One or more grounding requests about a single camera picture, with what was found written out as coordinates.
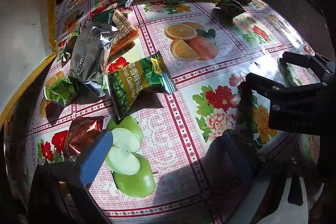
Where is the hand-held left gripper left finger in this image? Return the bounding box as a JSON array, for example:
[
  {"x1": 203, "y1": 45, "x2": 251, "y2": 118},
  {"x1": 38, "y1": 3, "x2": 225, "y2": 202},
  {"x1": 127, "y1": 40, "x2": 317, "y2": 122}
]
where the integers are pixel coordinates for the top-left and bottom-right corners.
[{"x1": 28, "y1": 130, "x2": 114, "y2": 224}]

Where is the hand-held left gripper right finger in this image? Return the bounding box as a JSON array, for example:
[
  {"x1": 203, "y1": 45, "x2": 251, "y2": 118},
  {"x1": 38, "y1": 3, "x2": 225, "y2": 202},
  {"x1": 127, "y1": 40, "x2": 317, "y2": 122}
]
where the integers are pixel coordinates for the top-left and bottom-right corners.
[{"x1": 207, "y1": 130, "x2": 327, "y2": 224}]

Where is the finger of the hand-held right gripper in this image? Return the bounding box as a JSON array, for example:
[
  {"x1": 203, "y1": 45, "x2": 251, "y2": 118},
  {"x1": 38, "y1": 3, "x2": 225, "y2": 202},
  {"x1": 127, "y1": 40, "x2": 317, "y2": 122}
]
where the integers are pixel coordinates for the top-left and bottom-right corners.
[
  {"x1": 239, "y1": 72, "x2": 287, "y2": 140},
  {"x1": 278, "y1": 51, "x2": 332, "y2": 83}
]

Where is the red-brown foil snack packet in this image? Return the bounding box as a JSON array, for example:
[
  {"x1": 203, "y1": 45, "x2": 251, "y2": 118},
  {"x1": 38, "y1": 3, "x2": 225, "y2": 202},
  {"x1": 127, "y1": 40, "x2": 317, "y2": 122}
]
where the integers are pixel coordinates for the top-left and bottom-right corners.
[{"x1": 63, "y1": 116, "x2": 105, "y2": 157}]

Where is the fruit and flower printed tablecloth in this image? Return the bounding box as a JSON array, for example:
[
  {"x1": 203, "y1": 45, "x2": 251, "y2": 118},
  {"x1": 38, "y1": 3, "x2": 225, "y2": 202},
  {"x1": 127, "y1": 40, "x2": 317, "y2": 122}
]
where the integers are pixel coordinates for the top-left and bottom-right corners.
[{"x1": 4, "y1": 0, "x2": 326, "y2": 224}]

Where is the crumpled green snack packet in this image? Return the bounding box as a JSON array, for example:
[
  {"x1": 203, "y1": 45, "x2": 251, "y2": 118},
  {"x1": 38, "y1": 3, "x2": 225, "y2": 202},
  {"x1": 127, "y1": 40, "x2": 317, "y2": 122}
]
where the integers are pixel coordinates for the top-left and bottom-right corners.
[{"x1": 43, "y1": 76, "x2": 79, "y2": 107}]

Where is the large green peas packet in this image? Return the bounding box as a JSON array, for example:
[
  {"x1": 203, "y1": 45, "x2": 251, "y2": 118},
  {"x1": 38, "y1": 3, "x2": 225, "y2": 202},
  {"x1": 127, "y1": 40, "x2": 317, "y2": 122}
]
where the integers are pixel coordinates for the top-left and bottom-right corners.
[{"x1": 104, "y1": 51, "x2": 177, "y2": 120}]

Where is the green pyramid snack packet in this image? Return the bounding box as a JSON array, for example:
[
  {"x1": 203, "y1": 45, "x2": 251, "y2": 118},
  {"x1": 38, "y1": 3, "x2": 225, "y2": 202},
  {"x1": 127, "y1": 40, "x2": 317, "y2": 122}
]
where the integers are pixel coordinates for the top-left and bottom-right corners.
[{"x1": 213, "y1": 0, "x2": 246, "y2": 18}]

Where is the large silver foil packet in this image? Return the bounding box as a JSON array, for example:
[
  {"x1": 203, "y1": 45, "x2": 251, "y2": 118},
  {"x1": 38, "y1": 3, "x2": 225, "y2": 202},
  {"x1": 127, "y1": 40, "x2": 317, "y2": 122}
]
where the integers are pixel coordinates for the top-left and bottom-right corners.
[{"x1": 70, "y1": 21, "x2": 121, "y2": 98}]

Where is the orange wafer packet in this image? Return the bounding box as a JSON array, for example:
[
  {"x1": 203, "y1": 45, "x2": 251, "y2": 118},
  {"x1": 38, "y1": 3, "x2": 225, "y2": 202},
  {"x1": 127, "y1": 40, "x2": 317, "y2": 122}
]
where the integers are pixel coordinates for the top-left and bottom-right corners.
[{"x1": 108, "y1": 9, "x2": 140, "y2": 57}]

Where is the dark green snack packet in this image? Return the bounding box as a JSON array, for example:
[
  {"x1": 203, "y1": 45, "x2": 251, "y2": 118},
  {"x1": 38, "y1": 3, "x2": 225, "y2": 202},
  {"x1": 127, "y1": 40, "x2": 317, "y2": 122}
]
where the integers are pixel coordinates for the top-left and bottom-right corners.
[{"x1": 89, "y1": 11, "x2": 116, "y2": 28}]

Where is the white box with yellow edge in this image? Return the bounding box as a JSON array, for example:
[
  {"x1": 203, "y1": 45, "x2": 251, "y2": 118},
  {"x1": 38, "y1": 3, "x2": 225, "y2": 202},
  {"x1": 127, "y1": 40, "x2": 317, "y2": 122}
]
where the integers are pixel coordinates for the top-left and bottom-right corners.
[{"x1": 0, "y1": 0, "x2": 58, "y2": 130}]

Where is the small red snack packet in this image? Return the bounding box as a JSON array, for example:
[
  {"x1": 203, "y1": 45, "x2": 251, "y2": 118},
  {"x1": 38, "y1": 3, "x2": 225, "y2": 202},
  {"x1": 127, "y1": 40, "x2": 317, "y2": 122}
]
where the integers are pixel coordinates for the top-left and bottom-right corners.
[{"x1": 89, "y1": 2, "x2": 118, "y2": 17}]

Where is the small silver foil packet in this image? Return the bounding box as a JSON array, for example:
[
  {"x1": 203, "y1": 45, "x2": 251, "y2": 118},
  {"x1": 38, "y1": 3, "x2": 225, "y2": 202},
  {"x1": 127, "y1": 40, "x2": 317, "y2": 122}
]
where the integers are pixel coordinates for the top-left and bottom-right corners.
[{"x1": 117, "y1": 0, "x2": 137, "y2": 12}]

